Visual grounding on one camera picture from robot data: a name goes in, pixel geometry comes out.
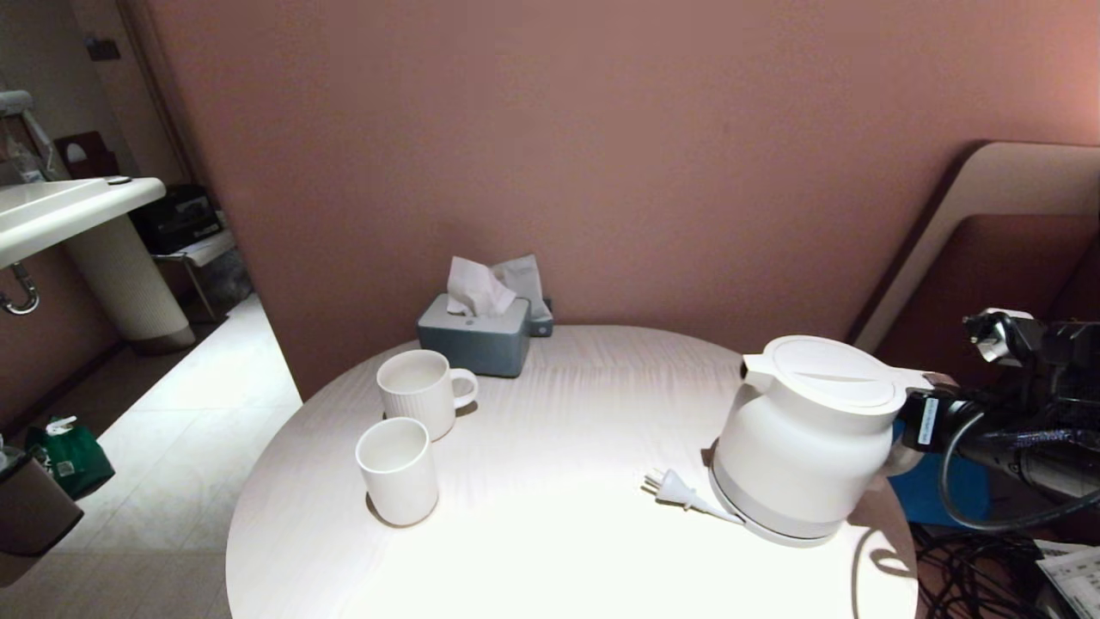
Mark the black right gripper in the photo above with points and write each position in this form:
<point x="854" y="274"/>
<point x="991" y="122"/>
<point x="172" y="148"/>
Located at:
<point x="1074" y="361"/>

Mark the white electric kettle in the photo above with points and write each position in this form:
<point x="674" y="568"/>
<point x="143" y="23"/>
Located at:
<point x="799" y="447"/>

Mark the round white kettle base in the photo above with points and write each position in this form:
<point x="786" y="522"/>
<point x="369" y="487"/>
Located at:
<point x="773" y="539"/>

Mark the printed paper sheet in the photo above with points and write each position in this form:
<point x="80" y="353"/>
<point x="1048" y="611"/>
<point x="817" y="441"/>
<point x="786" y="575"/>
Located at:
<point x="1074" y="576"/>

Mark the beige rounded board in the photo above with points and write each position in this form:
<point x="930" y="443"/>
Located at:
<point x="1005" y="180"/>

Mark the small grey holder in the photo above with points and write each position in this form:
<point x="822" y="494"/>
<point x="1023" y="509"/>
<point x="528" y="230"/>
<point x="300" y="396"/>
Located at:
<point x="541" y="327"/>

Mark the white paper packet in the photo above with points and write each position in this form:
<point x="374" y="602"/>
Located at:
<point x="526" y="279"/>

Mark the grey-blue tissue box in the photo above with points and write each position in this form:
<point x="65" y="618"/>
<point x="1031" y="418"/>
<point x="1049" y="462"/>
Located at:
<point x="473" y="344"/>

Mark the white tissue sheet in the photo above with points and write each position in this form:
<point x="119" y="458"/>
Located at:
<point x="473" y="288"/>

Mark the smooth white cup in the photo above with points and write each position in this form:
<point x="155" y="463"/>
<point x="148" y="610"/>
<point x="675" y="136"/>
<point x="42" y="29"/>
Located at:
<point x="400" y="481"/>

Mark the grey plastic bag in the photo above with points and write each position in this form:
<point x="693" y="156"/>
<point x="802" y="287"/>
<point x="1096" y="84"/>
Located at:
<point x="228" y="279"/>

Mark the metal-legged stool shelf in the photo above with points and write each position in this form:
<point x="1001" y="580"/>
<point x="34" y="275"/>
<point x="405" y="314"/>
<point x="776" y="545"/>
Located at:
<point x="206" y="248"/>

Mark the black box device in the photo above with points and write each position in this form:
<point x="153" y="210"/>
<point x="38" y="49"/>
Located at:
<point x="176" y="219"/>

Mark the green bag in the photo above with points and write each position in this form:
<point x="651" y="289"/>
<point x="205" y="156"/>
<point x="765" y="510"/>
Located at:
<point x="77" y="464"/>

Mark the brown wooden holder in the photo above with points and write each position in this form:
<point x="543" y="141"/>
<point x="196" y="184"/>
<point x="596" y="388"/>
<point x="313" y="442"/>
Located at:
<point x="94" y="163"/>

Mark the white sink basin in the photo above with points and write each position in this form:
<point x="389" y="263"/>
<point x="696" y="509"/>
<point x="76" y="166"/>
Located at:
<point x="51" y="215"/>

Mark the brown waste bin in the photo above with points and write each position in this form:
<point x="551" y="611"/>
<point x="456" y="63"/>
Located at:
<point x="30" y="511"/>

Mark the chrome drain pipe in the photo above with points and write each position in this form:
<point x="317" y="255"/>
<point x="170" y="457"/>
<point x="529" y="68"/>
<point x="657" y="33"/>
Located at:
<point x="31" y="297"/>

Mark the grey faucet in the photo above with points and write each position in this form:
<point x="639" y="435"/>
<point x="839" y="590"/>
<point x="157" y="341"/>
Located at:
<point x="13" y="101"/>

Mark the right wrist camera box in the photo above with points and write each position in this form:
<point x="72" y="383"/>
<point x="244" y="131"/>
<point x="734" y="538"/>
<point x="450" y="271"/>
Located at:
<point x="1001" y="335"/>

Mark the beige sink pedestal column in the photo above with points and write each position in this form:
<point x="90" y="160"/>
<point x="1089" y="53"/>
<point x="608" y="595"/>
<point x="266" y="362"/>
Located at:
<point x="129" y="284"/>

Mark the dark wall sign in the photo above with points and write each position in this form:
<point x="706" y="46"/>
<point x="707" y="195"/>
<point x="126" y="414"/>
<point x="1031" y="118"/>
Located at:
<point x="103" y="50"/>

